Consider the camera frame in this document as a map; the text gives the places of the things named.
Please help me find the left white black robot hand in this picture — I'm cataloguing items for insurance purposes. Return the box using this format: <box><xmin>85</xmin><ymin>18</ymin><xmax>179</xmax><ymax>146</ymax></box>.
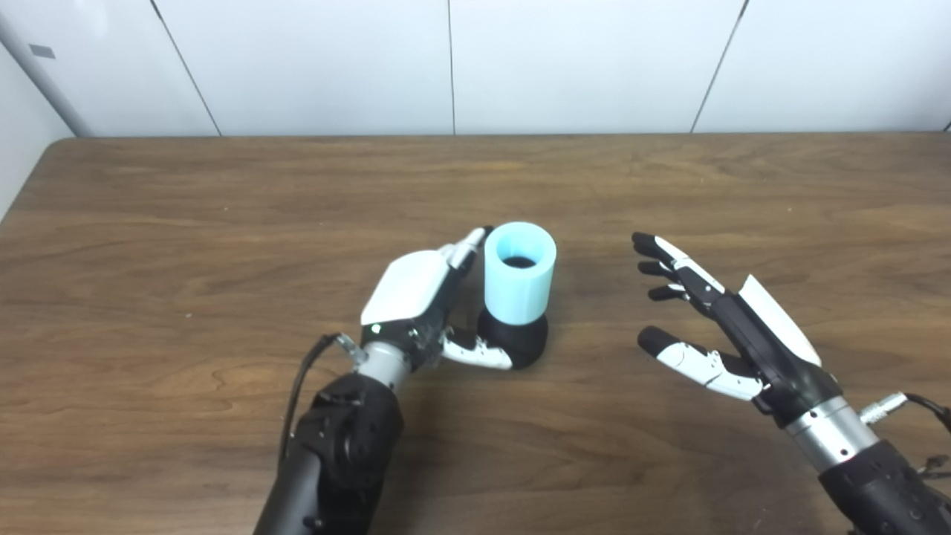
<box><xmin>357</xmin><ymin>226</ymin><xmax>515</xmax><ymax>395</ymax></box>

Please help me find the grey corner post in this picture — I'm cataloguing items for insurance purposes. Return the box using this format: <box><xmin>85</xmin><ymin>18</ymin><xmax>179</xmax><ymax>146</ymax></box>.
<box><xmin>0</xmin><ymin>11</ymin><xmax>96</xmax><ymax>138</ymax></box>

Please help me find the black nozzle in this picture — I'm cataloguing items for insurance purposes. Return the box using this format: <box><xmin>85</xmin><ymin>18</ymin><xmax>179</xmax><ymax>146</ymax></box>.
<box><xmin>475</xmin><ymin>255</ymin><xmax>550</xmax><ymax>370</ymax></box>

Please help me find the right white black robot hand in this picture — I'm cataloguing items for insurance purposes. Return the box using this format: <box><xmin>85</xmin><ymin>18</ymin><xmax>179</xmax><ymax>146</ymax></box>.
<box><xmin>632</xmin><ymin>232</ymin><xmax>881</xmax><ymax>474</ymax></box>

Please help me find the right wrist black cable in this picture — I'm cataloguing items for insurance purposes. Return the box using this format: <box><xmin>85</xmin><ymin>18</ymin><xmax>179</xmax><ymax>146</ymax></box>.
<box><xmin>860</xmin><ymin>392</ymin><xmax>951</xmax><ymax>480</ymax></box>

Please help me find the light-blue hose piece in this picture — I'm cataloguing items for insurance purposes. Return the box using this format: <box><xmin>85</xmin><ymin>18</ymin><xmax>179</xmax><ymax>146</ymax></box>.
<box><xmin>484</xmin><ymin>221</ymin><xmax>558</xmax><ymax>325</ymax></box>

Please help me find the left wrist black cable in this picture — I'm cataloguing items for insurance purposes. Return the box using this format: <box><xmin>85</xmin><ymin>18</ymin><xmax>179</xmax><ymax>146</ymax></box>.
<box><xmin>279</xmin><ymin>332</ymin><xmax>369</xmax><ymax>465</ymax></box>

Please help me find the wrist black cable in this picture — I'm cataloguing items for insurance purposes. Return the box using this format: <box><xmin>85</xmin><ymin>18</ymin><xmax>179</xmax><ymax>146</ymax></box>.
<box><xmin>860</xmin><ymin>392</ymin><xmax>951</xmax><ymax>480</ymax></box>
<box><xmin>279</xmin><ymin>332</ymin><xmax>369</xmax><ymax>465</ymax></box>

